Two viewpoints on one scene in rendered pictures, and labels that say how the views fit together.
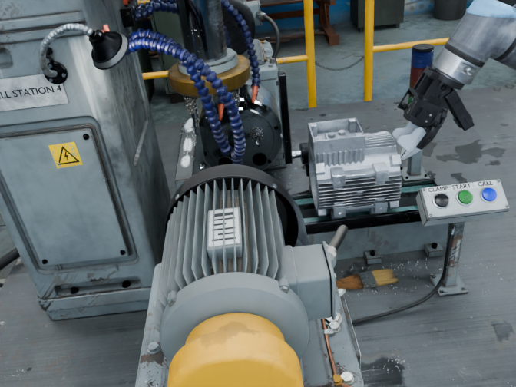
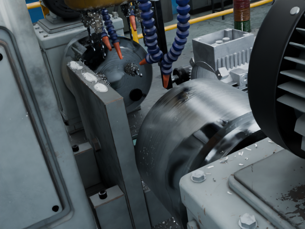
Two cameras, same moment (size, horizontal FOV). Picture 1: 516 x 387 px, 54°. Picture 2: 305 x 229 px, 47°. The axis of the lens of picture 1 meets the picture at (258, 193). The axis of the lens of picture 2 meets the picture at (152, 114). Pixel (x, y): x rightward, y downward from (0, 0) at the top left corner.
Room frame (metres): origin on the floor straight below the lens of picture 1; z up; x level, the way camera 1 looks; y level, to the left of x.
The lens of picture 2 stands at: (0.37, 0.32, 1.41)
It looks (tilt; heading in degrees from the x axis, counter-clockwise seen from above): 28 degrees down; 338
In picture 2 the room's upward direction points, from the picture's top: 10 degrees counter-clockwise
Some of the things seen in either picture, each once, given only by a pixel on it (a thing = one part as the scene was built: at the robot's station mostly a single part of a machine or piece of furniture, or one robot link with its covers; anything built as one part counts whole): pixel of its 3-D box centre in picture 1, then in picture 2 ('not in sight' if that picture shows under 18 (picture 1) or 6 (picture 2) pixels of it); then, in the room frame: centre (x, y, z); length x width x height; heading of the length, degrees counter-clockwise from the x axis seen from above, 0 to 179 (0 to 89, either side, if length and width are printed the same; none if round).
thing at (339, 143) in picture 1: (335, 142); (223, 50); (1.09, -0.20, 1.11); 0.12 x 0.11 x 0.07; 89
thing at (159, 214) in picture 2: not in sight; (152, 195); (0.98, 0.10, 0.86); 0.07 x 0.06 x 0.12; 0
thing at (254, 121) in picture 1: (238, 122); (102, 69); (1.42, 0.03, 1.04); 0.41 x 0.25 x 0.25; 0
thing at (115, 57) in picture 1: (81, 54); not in sight; (0.86, 0.27, 1.46); 0.18 x 0.11 x 0.13; 90
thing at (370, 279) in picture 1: (355, 281); not in sight; (0.92, -0.21, 0.80); 0.21 x 0.05 x 0.01; 94
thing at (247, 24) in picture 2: not in sight; (242, 25); (1.39, -0.51, 1.05); 0.06 x 0.06 x 0.04
